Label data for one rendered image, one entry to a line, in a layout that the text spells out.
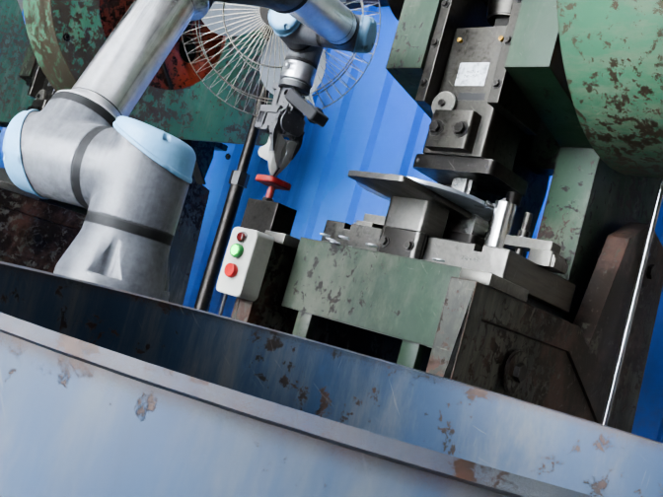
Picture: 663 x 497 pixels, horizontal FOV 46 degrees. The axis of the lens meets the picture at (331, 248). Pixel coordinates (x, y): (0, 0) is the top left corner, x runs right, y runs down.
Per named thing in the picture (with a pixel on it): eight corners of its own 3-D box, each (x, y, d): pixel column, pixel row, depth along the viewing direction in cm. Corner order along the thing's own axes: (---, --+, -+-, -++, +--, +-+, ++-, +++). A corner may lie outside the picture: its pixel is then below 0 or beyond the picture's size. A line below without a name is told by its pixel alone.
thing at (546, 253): (553, 267, 146) (566, 214, 147) (476, 253, 157) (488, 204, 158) (566, 274, 150) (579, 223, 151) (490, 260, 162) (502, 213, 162)
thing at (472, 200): (327, 171, 155) (328, 167, 155) (407, 212, 177) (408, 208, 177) (447, 183, 136) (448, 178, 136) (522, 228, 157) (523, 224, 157)
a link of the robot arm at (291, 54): (290, 8, 172) (303, 25, 180) (276, 55, 171) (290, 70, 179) (324, 13, 169) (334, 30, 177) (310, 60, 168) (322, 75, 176)
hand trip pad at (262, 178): (262, 208, 165) (272, 175, 166) (244, 205, 169) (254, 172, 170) (284, 218, 170) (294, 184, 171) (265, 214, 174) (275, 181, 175)
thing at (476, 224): (471, 236, 157) (477, 214, 157) (410, 227, 166) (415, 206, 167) (491, 247, 163) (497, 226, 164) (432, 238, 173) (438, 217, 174)
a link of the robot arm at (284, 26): (320, -2, 158) (335, 22, 168) (270, -9, 161) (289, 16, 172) (309, 35, 157) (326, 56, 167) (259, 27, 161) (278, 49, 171)
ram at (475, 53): (471, 149, 152) (509, 7, 155) (409, 145, 162) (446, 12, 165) (511, 177, 165) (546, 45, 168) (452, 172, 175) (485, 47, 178)
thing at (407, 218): (386, 246, 138) (405, 173, 139) (328, 235, 147) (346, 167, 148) (458, 276, 156) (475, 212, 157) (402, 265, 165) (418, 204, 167)
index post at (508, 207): (496, 248, 142) (509, 197, 143) (481, 245, 144) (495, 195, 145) (503, 251, 144) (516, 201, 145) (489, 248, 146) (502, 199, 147)
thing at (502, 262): (502, 281, 138) (510, 248, 139) (318, 246, 168) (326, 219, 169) (569, 313, 161) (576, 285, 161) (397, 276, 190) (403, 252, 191)
